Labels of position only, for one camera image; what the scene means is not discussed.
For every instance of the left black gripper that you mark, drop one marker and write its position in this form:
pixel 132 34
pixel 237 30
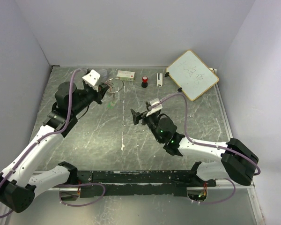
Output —
pixel 103 88

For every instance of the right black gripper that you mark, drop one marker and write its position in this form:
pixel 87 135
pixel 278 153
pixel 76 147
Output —
pixel 137 116

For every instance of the wire keyring with keys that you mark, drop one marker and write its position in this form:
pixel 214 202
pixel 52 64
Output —
pixel 115 85

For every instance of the green tagged key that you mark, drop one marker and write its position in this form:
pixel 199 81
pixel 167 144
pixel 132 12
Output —
pixel 112 104

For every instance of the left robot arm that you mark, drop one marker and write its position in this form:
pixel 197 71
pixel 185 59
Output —
pixel 18 184

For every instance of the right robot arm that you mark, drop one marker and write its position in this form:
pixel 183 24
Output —
pixel 228 160

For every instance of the clear plastic cup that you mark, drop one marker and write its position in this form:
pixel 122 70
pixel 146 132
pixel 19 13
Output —
pixel 103 75

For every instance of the white green staples box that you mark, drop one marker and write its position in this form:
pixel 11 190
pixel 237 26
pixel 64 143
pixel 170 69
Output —
pixel 126 75

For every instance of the red black stamp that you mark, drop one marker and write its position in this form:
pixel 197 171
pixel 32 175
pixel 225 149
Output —
pixel 144 83

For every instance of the white stapler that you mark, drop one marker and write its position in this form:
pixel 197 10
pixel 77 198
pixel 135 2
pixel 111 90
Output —
pixel 159 79

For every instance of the yellow framed whiteboard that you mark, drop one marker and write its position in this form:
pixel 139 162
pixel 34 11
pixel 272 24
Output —
pixel 192 75

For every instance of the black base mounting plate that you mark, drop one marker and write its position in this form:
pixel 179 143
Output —
pixel 159 182

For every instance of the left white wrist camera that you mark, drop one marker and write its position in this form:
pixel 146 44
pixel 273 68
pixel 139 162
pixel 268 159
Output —
pixel 92 78

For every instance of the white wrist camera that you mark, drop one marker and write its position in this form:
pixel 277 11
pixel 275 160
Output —
pixel 92 78
pixel 154 106

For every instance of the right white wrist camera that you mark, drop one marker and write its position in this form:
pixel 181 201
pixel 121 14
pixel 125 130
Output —
pixel 154 106

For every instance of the aluminium rail frame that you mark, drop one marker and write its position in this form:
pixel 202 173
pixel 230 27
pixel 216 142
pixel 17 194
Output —
pixel 231 160

